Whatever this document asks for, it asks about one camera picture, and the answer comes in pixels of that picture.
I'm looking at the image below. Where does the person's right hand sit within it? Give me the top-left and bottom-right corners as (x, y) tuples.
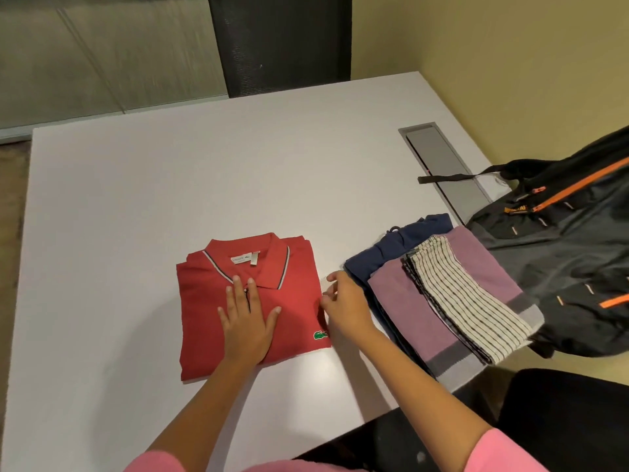
(319, 271), (379, 342)

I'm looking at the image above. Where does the person's left hand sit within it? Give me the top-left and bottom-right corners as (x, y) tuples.
(218, 275), (282, 372)

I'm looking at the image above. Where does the red garment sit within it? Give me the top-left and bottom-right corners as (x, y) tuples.
(176, 232), (333, 383)

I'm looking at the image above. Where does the mauve striped t-shirt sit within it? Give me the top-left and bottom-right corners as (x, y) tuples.
(367, 224), (545, 393)

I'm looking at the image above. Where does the navy blue hoodie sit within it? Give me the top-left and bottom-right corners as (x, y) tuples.
(343, 213), (455, 379)

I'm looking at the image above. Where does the striped knit top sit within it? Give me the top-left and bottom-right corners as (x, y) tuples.
(402, 234), (535, 367)

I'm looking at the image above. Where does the black orange backpack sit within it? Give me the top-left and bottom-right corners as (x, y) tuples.
(417, 125), (629, 359)

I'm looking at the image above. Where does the person's right forearm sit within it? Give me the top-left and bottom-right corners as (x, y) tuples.
(353, 328), (495, 472)

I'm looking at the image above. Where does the person's left forearm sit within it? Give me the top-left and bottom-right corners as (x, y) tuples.
(147, 358), (256, 472)

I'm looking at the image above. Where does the person's pink shirt torso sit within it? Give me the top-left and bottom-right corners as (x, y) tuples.
(245, 459), (370, 472)

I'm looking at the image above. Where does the person's left pink sleeve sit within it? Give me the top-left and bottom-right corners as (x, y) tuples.
(123, 449), (187, 472)

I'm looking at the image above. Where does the person's pink sleeve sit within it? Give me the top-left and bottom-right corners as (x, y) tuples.
(461, 427), (549, 472)
(123, 449), (187, 472)

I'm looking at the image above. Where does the person's right pink sleeve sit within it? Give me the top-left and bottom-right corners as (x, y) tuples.
(461, 427), (549, 472)

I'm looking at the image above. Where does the black swivel office chair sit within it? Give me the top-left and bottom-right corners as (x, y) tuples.
(294, 368), (629, 472)

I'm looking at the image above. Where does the black mesh office chair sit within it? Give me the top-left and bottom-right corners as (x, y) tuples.
(207, 0), (354, 99)

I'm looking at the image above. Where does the grey table cable hatch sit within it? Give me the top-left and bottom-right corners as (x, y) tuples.
(398, 121), (495, 226)

